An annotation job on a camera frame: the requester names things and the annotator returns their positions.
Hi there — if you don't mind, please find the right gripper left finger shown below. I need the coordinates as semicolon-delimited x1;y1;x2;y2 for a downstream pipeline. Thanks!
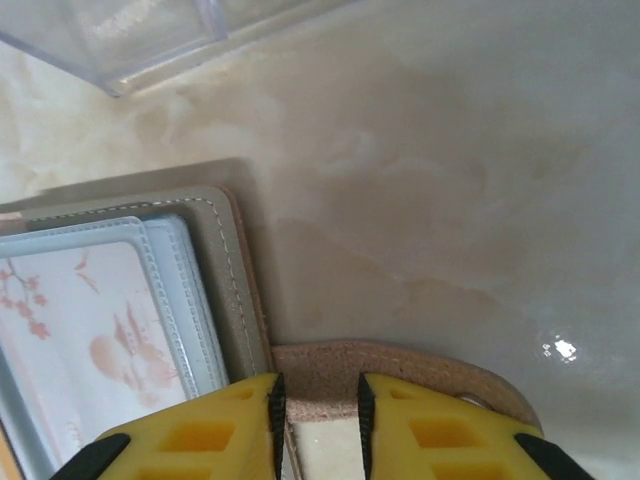
49;370;289;480

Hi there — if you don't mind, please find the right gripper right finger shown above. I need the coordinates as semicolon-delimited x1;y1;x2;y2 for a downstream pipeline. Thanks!
356;372;604;480

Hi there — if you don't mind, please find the white card with pagoda print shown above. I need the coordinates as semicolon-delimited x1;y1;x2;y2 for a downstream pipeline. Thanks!
0;239;194;480

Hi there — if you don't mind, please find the gold card with black stripe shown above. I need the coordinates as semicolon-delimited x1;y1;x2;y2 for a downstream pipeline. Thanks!
0;422;11;480

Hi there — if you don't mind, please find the clear acrylic card box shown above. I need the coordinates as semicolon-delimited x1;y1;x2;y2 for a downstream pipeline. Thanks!
0;0;351;99

